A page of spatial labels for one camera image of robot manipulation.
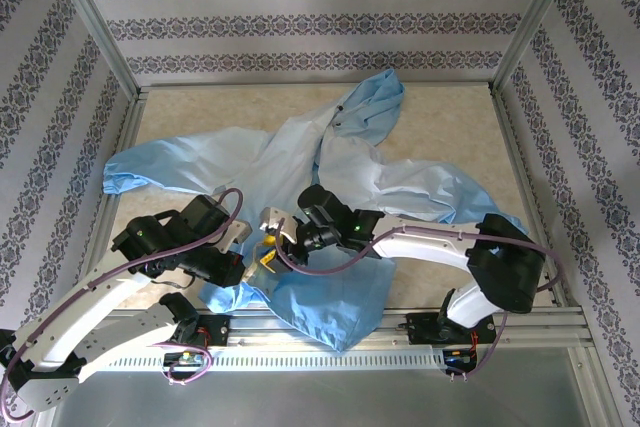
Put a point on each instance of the sheet metal panel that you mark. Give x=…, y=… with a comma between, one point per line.
x=320, y=402

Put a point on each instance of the small right connector board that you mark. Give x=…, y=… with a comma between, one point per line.
x=460, y=357

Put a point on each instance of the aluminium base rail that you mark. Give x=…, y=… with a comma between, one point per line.
x=250, y=334

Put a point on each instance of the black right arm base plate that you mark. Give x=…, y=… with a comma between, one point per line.
x=425, y=328

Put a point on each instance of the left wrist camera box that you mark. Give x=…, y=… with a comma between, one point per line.
x=239, y=232

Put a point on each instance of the aluminium table side rail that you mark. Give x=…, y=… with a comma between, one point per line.
x=131, y=127
x=515, y=147

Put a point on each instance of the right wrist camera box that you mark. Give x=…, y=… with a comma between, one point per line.
x=274, y=219

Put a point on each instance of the small left connector board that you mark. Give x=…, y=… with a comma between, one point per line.
x=187, y=359

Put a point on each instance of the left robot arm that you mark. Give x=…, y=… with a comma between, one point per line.
x=100, y=297

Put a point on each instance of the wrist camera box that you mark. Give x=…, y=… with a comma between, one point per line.
x=274, y=219
x=239, y=232

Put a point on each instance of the small connector board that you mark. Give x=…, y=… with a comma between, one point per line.
x=460, y=357
x=187, y=359

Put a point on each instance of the aluminium frame post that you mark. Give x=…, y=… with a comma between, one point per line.
x=536, y=22
x=95, y=22

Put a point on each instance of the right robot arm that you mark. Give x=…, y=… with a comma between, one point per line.
x=425, y=244

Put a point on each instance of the light blue zip jacket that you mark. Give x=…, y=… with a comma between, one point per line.
x=330, y=307

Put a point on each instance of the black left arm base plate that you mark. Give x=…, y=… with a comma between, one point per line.
x=215, y=329

